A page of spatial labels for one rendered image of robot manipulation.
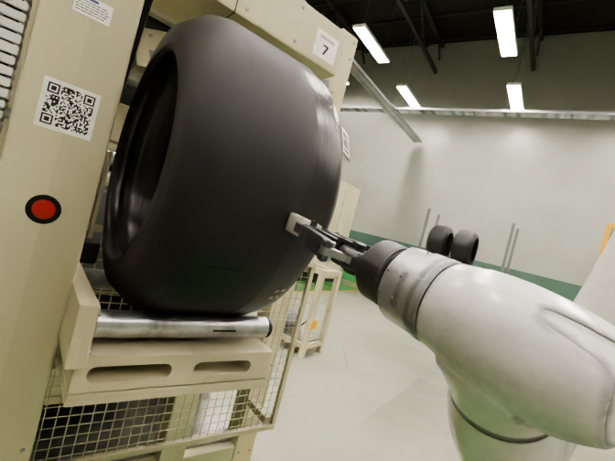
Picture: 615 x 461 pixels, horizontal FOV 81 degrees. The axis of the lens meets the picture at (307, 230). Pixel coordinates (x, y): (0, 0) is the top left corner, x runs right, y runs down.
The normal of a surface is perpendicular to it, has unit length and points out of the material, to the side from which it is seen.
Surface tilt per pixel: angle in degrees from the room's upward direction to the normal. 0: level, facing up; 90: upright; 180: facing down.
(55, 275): 90
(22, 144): 90
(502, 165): 90
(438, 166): 90
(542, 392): 107
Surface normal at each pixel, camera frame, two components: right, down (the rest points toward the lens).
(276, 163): 0.62, 0.08
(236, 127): 0.41, -0.07
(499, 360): -0.76, -0.04
